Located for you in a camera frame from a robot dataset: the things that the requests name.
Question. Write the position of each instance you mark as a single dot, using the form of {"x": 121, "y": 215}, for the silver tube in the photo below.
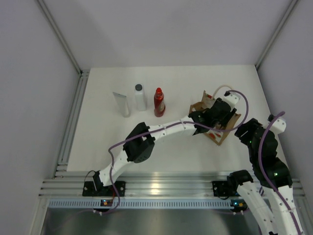
{"x": 122, "y": 103}

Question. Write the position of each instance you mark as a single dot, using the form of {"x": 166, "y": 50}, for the left aluminium frame post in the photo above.
{"x": 59, "y": 35}

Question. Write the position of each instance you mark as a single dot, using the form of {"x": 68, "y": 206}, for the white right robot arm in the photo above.
{"x": 272, "y": 205}

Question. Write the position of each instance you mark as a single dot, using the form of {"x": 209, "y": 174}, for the aluminium front rail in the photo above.
{"x": 139, "y": 185}

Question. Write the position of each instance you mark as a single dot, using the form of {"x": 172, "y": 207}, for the right aluminium frame post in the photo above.
{"x": 276, "y": 32}

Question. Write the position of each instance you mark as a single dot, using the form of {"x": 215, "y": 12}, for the red capped bottle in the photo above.
{"x": 159, "y": 103}

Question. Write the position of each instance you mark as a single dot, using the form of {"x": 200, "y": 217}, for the white bottle dark cap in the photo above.
{"x": 140, "y": 97}

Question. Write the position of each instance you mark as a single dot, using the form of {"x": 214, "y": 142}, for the slotted grey cable duct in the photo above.
{"x": 147, "y": 204}

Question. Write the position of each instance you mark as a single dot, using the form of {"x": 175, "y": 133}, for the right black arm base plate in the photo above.
{"x": 223, "y": 190}

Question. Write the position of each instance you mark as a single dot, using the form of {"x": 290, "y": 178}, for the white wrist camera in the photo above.
{"x": 277, "y": 125}
{"x": 231, "y": 98}

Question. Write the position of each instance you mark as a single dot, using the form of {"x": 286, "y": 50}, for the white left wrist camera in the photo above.
{"x": 231, "y": 98}

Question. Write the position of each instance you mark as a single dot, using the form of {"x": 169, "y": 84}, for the aluminium frame post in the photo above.
{"x": 59, "y": 35}
{"x": 276, "y": 32}

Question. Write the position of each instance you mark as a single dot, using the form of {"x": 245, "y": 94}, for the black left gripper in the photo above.
{"x": 223, "y": 122}

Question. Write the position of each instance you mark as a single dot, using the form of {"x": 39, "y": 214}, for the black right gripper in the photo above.
{"x": 250, "y": 127}

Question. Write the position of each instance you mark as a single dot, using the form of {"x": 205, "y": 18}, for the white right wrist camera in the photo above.
{"x": 277, "y": 125}

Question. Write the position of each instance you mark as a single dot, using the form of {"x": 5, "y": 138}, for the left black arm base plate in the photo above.
{"x": 90, "y": 191}

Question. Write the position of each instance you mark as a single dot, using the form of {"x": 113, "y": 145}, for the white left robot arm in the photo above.
{"x": 139, "y": 144}

